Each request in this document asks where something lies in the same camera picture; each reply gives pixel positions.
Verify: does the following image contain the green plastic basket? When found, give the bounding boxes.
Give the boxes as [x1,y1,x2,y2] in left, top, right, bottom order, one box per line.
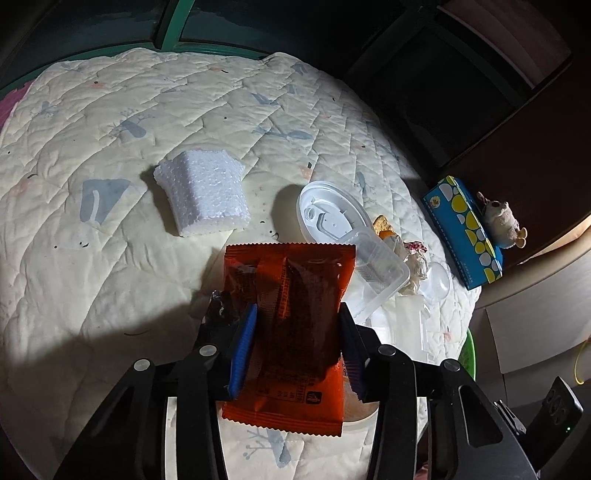
[459,328,478,381]

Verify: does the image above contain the clear round plastic lid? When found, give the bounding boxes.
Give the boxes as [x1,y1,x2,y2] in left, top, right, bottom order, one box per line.
[422,261,452,305]

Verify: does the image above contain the green window frame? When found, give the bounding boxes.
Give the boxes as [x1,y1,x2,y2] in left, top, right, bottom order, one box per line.
[0,0,278,88]

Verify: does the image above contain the clear plastic tray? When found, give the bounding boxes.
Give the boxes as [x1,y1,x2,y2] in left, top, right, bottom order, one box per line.
[353,231,411,319]

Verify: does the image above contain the blue dotted tissue box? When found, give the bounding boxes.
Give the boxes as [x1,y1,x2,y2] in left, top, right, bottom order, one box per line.
[422,175,505,291]

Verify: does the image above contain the beige cardboard box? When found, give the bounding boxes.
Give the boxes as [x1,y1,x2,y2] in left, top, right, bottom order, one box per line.
[478,222,591,407]

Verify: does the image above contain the white plastic cup lid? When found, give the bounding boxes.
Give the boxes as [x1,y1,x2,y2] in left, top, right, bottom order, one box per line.
[297,181,377,243]

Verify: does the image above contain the small plush toy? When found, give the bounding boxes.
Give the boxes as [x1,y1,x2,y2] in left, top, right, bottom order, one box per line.
[475,191,529,250]

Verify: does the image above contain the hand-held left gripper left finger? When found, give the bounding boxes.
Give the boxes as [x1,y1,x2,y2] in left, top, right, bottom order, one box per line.
[53,302,259,480]

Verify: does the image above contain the crumpled candy wrapper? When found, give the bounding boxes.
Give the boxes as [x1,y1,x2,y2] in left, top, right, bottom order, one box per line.
[402,240,430,296]

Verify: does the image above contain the orange snack packet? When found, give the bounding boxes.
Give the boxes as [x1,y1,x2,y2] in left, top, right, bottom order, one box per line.
[208,242,358,437]

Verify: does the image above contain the clear plastic packaging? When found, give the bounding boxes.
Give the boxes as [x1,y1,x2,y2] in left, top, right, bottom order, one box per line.
[392,295,432,365]

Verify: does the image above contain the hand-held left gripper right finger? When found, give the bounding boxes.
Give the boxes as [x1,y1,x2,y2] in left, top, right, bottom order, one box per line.
[339,302,539,480]

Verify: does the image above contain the cream quilted printed blanket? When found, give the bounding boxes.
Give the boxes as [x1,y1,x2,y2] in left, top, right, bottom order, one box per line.
[0,48,478,480]

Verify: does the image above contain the orange peel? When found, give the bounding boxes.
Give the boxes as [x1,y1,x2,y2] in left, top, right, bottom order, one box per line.
[373,215,399,241]

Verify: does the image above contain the white foam block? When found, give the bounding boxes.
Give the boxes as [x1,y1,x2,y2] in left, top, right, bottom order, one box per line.
[153,148,251,238]

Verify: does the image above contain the yellow cable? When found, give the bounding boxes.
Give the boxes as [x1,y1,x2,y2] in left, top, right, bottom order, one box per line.
[573,337,591,386]

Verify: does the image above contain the pink cloth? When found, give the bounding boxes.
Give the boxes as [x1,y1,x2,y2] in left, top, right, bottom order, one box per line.
[0,85,28,130]

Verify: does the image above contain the dark wooden cabinet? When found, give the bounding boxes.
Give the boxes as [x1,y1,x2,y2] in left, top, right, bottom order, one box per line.
[342,0,591,268]

